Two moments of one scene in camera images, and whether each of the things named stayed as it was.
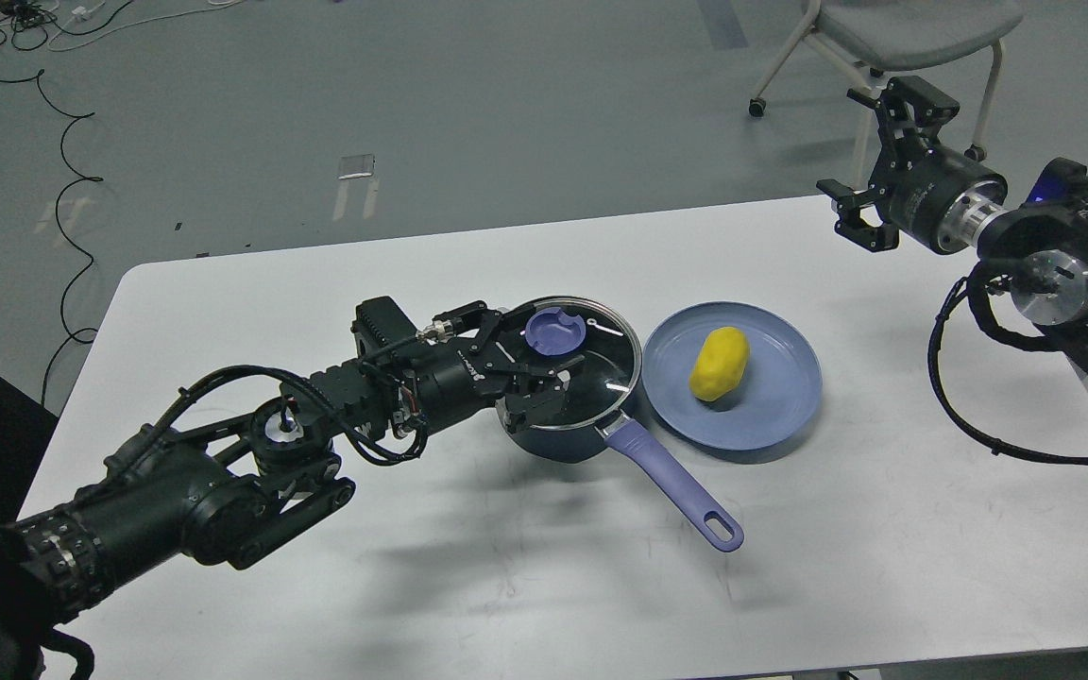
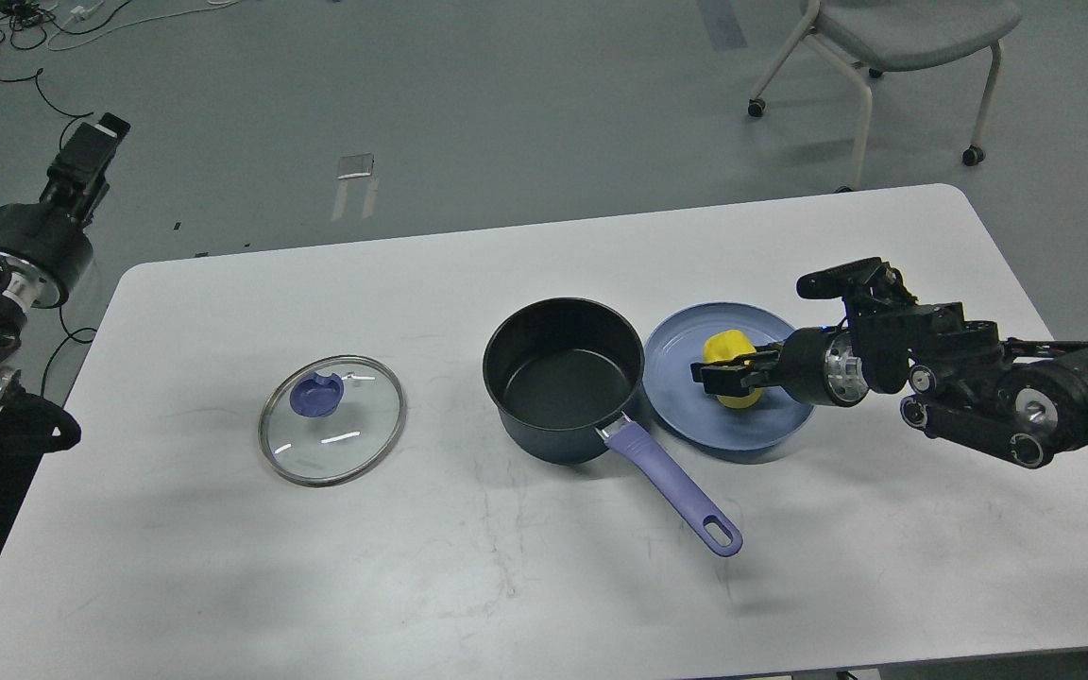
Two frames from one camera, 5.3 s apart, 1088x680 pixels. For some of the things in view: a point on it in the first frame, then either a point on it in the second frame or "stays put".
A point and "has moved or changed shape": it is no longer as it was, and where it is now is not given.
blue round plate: [778, 394] stays put
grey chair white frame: [902, 35] stays put
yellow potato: [719, 363] has moved or changed shape
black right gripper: [933, 195] → [819, 365]
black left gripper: [456, 378] → [43, 251]
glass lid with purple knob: [557, 331] has moved or changed shape
